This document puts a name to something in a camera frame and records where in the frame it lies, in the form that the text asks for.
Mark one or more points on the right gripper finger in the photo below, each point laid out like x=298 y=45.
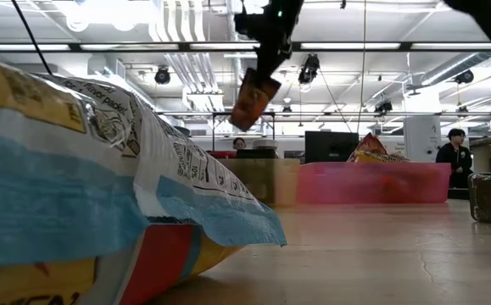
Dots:
x=270 y=63

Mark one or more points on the brown snack packet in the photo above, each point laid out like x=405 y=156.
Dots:
x=251 y=103

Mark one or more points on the red ramen packet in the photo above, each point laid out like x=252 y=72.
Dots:
x=370 y=145

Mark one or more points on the blue ramen packet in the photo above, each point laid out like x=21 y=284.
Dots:
x=79 y=169

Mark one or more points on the black ceiling spotlight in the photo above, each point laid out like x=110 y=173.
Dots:
x=162 y=75
x=464 y=77
x=308 y=70
x=383 y=106

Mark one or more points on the white rounded background object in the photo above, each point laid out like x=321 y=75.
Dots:
x=265 y=144

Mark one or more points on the person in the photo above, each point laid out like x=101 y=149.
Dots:
x=239 y=144
x=455 y=159

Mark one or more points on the black overhead crossbar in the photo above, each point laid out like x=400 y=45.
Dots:
x=355 y=46

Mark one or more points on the red rounded object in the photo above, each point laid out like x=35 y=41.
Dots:
x=223 y=154

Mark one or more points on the black computer monitor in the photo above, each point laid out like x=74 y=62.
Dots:
x=332 y=148

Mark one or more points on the pink plastic tray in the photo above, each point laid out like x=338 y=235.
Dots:
x=372 y=184

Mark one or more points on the white pillar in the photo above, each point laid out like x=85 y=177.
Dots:
x=423 y=140

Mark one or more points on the black background rig frame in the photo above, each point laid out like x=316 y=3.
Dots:
x=219 y=113

